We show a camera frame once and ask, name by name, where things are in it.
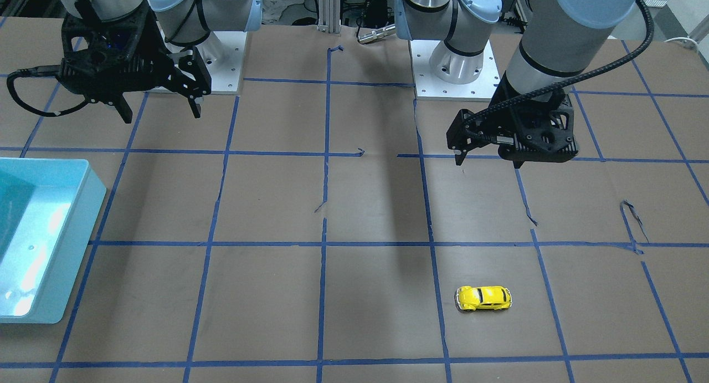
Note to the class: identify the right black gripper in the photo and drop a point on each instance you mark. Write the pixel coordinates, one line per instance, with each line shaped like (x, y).
(157, 56)

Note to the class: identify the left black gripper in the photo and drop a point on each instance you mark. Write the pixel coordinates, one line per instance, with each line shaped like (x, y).
(494, 122)

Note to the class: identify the yellow beetle toy car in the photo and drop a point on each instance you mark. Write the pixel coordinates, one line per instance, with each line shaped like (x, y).
(488, 297)

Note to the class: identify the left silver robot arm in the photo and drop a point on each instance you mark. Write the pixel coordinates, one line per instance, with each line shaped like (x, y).
(557, 46)

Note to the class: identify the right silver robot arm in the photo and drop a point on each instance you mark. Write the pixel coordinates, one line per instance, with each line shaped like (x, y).
(185, 23)

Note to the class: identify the silver cylindrical tool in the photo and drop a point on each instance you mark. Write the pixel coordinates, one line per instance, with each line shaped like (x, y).
(376, 34)

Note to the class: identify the black power adapter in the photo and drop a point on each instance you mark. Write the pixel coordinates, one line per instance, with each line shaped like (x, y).
(375, 14)

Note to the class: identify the light blue plastic bin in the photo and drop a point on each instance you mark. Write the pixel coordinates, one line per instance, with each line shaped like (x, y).
(48, 211)

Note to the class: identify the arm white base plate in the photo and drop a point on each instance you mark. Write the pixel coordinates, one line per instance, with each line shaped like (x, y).
(439, 74)
(224, 54)

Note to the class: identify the aluminium frame post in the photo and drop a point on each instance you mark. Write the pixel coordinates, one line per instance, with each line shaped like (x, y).
(329, 16)

